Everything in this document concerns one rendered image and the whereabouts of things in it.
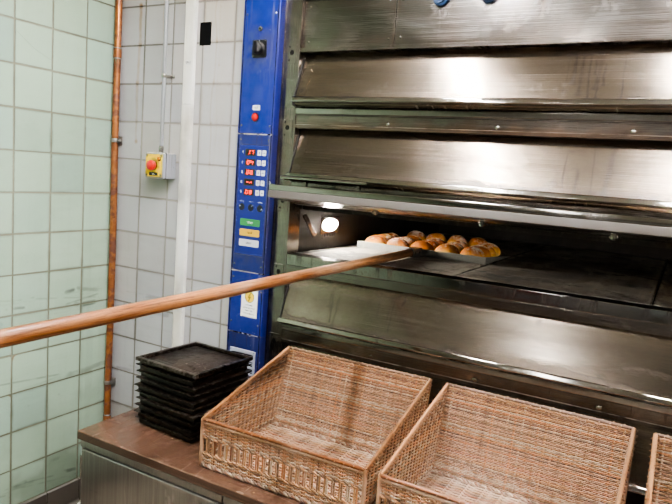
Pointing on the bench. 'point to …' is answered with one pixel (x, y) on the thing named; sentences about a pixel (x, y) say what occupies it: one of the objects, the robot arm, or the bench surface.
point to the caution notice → (249, 304)
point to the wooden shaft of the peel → (176, 301)
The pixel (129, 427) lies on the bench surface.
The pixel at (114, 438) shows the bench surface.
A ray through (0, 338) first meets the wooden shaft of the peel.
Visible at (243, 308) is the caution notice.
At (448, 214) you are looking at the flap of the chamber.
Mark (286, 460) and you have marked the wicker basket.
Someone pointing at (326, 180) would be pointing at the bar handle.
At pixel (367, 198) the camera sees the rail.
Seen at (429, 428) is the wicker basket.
